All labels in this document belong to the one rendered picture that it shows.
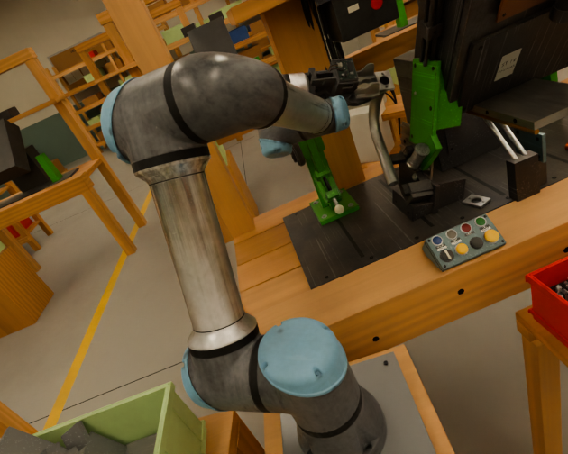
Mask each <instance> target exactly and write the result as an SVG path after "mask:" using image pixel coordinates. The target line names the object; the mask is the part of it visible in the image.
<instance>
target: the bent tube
mask: <svg viewBox="0 0 568 454"><path fill-rule="evenodd" d="M374 77H375V80H376V82H380V92H384V91H390V90H394V89H395V87H394V84H393V81H392V78H391V75H390V72H389V70H386V71H380V72H374ZM384 95H385V94H383V95H381V96H379V97H377V98H375V99H373V100H371V101H370V105H369V126H370V132H371V138H372V141H373V144H374V147H375V150H376V152H377V155H378V158H379V160H380V164H381V167H382V170H383V173H384V176H385V178H386V181H387V184H388V186H395V185H397V184H398V183H399V180H398V177H397V174H396V172H395V169H394V167H393V164H392V161H391V159H390V156H389V152H388V149H387V146H386V144H385V141H384V139H383V136H382V133H381V129H380V103H381V100H382V98H383V96H384Z"/></svg>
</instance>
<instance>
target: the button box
mask: <svg viewBox="0 0 568 454"><path fill-rule="evenodd" d="M479 217H481V218H483V219H484V220H485V222H486V223H485V224H484V225H478V224H477V223H476V219H477V218H479ZM465 223H467V224H469V225H470V226H471V230H470V231H469V232H464V231H463V230H462V225H463V224H465ZM450 230H453V231H455V232H456V237H455V238H449V237H448V236H447V232H448V231H450ZM487 230H495V231H497V232H498V233H499V231H498V230H497V228H496V227H495V225H494V224H493V223H492V221H491V220H490V218H489V217H488V215H487V214H483V215H481V216H478V217H476V218H474V219H472V220H470V221H468V222H464V223H462V224H460V225H458V226H455V227H453V228H452V229H449V230H447V231H445V232H441V233H439V234H437V235H435V236H438V237H440V238H441V239H442V243H441V244H438V245H437V244H434V243H433V238H434V237H435V236H433V237H431V238H429V239H426V240H425V243H424V246H423V248H422V249H423V251H424V252H425V254H426V255H427V257H428V258H429V259H430V260H431V261H432V262H433V263H434V264H435V265H436V266H437V267H438V268H439V269H440V270H441V271H442V272H444V271H446V270H448V269H450V268H453V267H456V266H458V265H460V264H462V263H464V262H466V261H469V260H471V259H474V258H477V257H479V256H480V255H483V254H485V253H487V252H490V251H492V250H495V249H497V248H499V247H501V246H504V245H505V244H506V241H505V240H504V238H503V237H502V236H501V234H500V233H499V239H498V240H497V241H495V242H489V241H486V240H485V238H484V233H485V232H486V231H487ZM474 237H480V238H481V239H482V240H483V244H482V246H481V247H479V248H474V247H473V246H472V245H471V240H472V238H474ZM459 243H464V244H466V245H467V247H468V251H467V252H466V253H465V254H459V253H458V252H457V251H456V246H457V245H458V244H459ZM443 250H451V251H452V252H453V259H452V260H450V261H445V260H443V259H442V258H441V252H442V251H443Z"/></svg>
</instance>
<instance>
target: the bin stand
mask: <svg viewBox="0 0 568 454"><path fill-rule="evenodd" d="M532 307H533V306H532V305H530V306H528V307H525V308H523V309H521V310H518V311H516V321H517V329H518V331H519V332H520V333H521V335H522V343H523V352H524V361H525V371H526V380H527V397H528V406H529V415H530V424H531V433H532V442H533V451H534V454H563V445H562V414H561V383H560V360H561V361H562V362H563V363H564V364H565V366H566V367H568V348H567V347H566V346H565V345H563V344H562V343H561V342H560V341H559V340H558V339H556V337H555V336H554V335H553V334H551V333H550V332H549V331H548V330H547V329H546V328H544V327H543V326H542V325H541V324H540V323H539V322H537V321H536V320H535V319H534V318H533V315H532V314H531V313H529V312H528V309H530V308H532Z"/></svg>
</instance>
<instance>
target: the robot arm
mask: <svg viewBox="0 0 568 454"><path fill-rule="evenodd" d="M340 60H343V61H340ZM370 82H373V83H371V84H370V85H368V86H366V87H361V88H357V86H358V85H360V84H362V83H367V84H369V83H370ZM355 88H357V89H356V90H355V91H354V94H353V90H354V89H355ZM386 92H387V91H384V92H380V82H376V80H375V77H374V64H373V63H369V64H367V65H366V66H365V67H364V68H363V69H362V70H359V71H356V69H355V66H354V63H353V58H346V59H332V60H331V64H330V67H329V69H328V70H322V71H316V70H315V68H309V69H308V72H307V73H305V74H304V73H303V72H301V73H292V74H281V73H280V72H279V71H278V70H277V69H275V68H274V67H273V66H271V65H269V64H267V63H264V62H262V61H260V60H257V59H253V58H250V57H246V56H243V55H238V54H233V53H226V52H215V51H209V52H199V53H194V54H189V55H187V56H185V57H182V58H180V59H178V60H176V61H174V62H171V63H170V64H168V65H165V66H163V67H161V68H157V69H155V70H153V71H152V72H149V73H147V74H145V75H142V76H140V77H133V78H131V79H129V80H127V81H125V82H124V83H123V84H122V85H121V86H119V87H117V88H116V89H114V90H113V91H112V92H110V94H109V95H108V96H107V98H106V99H105V101H104V103H103V106H102V109H101V117H100V121H101V129H102V133H103V135H104V138H105V142H106V144H107V146H108V147H109V149H110V150H111V151H112V152H115V153H116V154H117V155H116V156H117V158H119V159H120V160H121V161H123V162H125V163H128V164H131V165H132V168H133V173H134V175H135V176H136V177H138V178H139V179H141V180H143V181H145V182H146V183H147V184H148V185H149V187H150V190H151V195H152V198H153V201H154V204H155V207H156V210H157V213H158V216H159V219H160V224H161V228H162V230H163V233H164V236H165V240H166V242H167V245H168V248H169V254H170V256H171V259H172V263H173V266H174V268H175V271H176V275H177V278H178V281H179V286H180V289H181V292H182V294H183V298H184V301H185V304H186V307H187V310H188V315H189V318H190V321H191V324H192V327H193V331H192V332H191V333H190V335H189V337H188V347H187V348H186V350H185V353H184V355H183V359H182V362H183V363H184V367H182V368H181V378H182V382H183V386H184V388H185V390H186V392H187V394H188V396H189V398H190V399H191V400H192V401H193V402H194V403H195V404H197V405H199V406H201V407H203V408H207V409H212V410H215V411H218V412H227V411H240V412H256V413H287V414H290V415H292V417H293V418H294V420H295V421H296V424H297V434H298V443H299V446H300V448H301V450H302V452H303V454H381V452H382V450H383V447H384V445H385V441H386V436H387V425H386V420H385V417H384V414H383V412H382V410H381V408H380V405H379V403H378V402H377V400H376V399H375V397H374V396H373V395H372V394H371V393H370V392H369V391H367V390H366V389H364V388H363V387H362V386H360V385H359V384H358V382H357V380H356V378H355V376H354V373H353V371H352V369H351V367H350V364H349V362H348V360H347V357H346V354H345V351H344V348H343V346H342V344H341V343H340V342H339V340H338V339H337V338H336V337H335V335H334V333H333V332H332V331H331V330H330V329H329V328H328V327H327V326H326V325H325V324H323V323H321V322H320V321H317V320H314V319H311V318H305V317H298V318H291V319H287V320H285V321H282V322H281V325H280V326H277V325H274V326H273V327H272V328H270V329H269V330H268V331H267V332H266V333H265V334H263V335H261V334H260V331H259V327H258V323H257V321H256V318H255V317H254V316H252V315H250V314H248V313H246V312H245V311H244V309H243V304H242V301H241V297H240V294H239V291H238V287H237V285H236V281H235V278H234V273H233V269H232V266H231V262H230V259H229V256H228V252H227V249H226V246H225V243H224V237H223V234H222V231H221V227H220V224H219V221H218V217H217V214H216V210H215V205H214V202H213V198H212V196H211V192H210V189H209V185H208V182H207V179H206V173H205V168H206V165H207V163H208V161H209V160H210V159H211V156H210V152H209V148H208V145H207V144H208V143H209V142H212V141H216V140H219V139H222V138H224V137H226V136H229V135H232V134H235V133H237V132H243V131H246V130H250V129H256V130H258V133H259V142H260V145H261V152H262V155H263V156H264V157H266V158H269V159H275V158H281V157H285V156H287V155H289V154H290V153H291V152H292V147H293V146H292V144H294V143H298V142H301V141H306V140H310V139H313V138H316V137H320V136H323V135H327V134H330V133H333V132H335V133H337V132H339V131H341V130H344V129H347V128H348V127H349V125H350V114H349V109H348V106H358V105H361V104H365V103H368V102H370V101H371V100H373V99H375V98H377V97H379V96H381V95H383V94H385V93H386ZM347 105H348V106H347Z"/></svg>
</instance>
